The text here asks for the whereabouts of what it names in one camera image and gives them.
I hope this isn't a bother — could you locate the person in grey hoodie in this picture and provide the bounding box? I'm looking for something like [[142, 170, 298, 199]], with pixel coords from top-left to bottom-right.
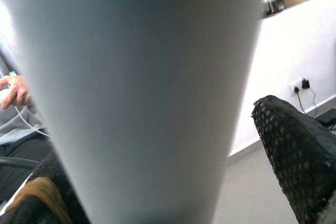
[[0, 32, 55, 205]]

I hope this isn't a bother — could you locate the thin white cable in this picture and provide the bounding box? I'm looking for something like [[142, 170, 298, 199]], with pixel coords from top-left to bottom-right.
[[0, 69, 53, 138]]

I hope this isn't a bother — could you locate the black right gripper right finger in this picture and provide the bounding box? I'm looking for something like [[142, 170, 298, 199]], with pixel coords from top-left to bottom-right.
[[251, 94, 336, 224]]

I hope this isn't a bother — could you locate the black power adapter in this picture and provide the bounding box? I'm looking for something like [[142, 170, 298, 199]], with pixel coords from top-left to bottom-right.
[[317, 110, 336, 125]]

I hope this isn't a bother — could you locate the person's bare hand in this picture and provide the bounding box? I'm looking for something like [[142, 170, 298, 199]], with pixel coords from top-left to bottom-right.
[[0, 74, 33, 110]]

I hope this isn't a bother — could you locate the dark grey curved bar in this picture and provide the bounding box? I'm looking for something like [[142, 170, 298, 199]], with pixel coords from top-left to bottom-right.
[[0, 155, 40, 170]]

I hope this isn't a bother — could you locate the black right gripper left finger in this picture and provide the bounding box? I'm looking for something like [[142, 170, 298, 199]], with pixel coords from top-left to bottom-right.
[[0, 150, 90, 224]]

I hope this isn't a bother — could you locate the wall socket with black plugs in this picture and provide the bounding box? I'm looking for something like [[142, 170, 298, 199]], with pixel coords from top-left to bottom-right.
[[288, 77, 311, 96]]

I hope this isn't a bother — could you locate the yellow rubber band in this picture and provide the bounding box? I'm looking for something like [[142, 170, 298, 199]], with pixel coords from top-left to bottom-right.
[[5, 176, 74, 224]]

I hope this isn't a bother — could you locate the white plastic table leg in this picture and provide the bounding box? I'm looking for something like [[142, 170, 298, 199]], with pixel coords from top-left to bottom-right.
[[0, 0, 271, 224]]

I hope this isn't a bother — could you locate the dark bag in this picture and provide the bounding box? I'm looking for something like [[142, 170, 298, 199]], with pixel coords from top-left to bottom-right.
[[263, 0, 287, 17]]

